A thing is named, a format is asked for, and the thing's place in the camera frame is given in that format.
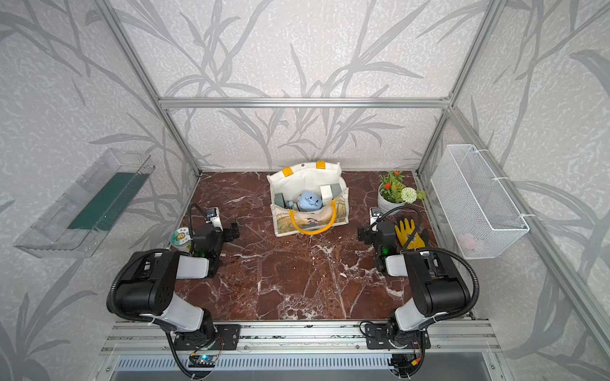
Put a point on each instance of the grey blue square clock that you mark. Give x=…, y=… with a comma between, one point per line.
x=336, y=190

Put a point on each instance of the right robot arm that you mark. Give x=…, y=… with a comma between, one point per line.
x=443, y=285

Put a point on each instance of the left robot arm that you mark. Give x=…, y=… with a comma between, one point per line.
x=144, y=289

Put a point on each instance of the white canvas tote bag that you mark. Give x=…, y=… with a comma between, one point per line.
x=292, y=182

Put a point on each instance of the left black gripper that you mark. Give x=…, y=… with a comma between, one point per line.
x=228, y=232

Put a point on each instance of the yellow work glove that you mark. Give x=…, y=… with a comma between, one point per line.
x=407, y=235

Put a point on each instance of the white wire mesh basket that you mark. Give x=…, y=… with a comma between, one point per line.
x=483, y=218

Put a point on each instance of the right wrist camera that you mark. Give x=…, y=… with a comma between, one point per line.
x=374, y=214

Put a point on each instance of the grey green square clock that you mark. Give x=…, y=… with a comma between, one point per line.
x=279, y=200

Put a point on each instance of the potted artificial flower plant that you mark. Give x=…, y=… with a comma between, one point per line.
x=393, y=192

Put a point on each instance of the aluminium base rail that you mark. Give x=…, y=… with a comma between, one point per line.
x=302, y=337

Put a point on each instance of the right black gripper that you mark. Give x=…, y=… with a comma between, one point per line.
x=368, y=233

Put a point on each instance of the white cube digital clock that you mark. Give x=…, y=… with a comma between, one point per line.
x=326, y=194

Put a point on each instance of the clear plastic wall shelf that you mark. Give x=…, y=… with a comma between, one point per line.
x=79, y=221

